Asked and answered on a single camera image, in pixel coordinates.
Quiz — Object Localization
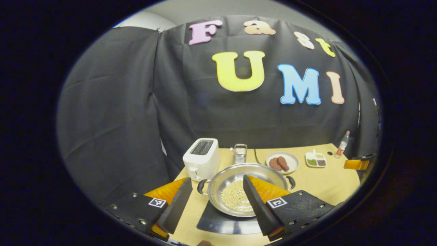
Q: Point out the white toaster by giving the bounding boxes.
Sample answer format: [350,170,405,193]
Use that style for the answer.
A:
[183,138,221,182]

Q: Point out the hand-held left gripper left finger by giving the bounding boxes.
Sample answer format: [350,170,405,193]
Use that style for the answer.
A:
[104,177,193,240]

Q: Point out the black induction cooktop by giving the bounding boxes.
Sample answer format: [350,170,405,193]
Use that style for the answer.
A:
[196,200,263,235]

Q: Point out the wire mesh basket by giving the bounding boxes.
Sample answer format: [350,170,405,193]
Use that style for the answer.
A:
[234,143,248,164]

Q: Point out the clear water bottle red label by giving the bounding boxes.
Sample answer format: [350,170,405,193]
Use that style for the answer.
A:
[335,131,351,159]

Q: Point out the pile of soybeans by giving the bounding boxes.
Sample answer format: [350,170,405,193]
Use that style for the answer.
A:
[220,180,255,210]

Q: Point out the white round plate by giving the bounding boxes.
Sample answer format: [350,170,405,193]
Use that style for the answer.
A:
[266,152,299,175]

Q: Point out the steel pot with black handles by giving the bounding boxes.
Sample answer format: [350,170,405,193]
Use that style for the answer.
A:
[197,163,296,218]

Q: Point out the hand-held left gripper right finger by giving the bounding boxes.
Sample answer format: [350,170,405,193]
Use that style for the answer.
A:
[243,175,335,241]

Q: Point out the white divided dish of beans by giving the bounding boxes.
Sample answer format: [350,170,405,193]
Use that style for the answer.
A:
[305,149,327,168]

